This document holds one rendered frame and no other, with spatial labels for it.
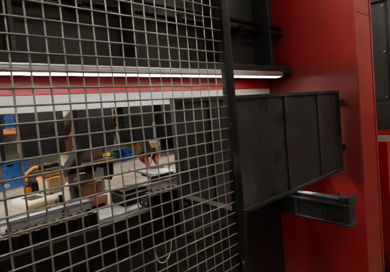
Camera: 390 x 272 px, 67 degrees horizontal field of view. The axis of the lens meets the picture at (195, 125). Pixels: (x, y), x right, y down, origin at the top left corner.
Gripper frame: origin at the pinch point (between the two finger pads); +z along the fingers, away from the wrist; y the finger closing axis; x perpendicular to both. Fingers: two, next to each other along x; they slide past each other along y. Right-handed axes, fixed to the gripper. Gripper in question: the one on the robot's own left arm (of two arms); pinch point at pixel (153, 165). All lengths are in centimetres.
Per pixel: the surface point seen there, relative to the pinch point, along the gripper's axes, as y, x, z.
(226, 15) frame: -34, -103, 4
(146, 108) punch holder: -12.1, -30.8, -17.4
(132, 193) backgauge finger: -37, -37, 21
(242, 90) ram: 58, -35, -24
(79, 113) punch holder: -43, -30, -17
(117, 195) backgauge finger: -40, -33, 20
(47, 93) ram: -54, -35, -25
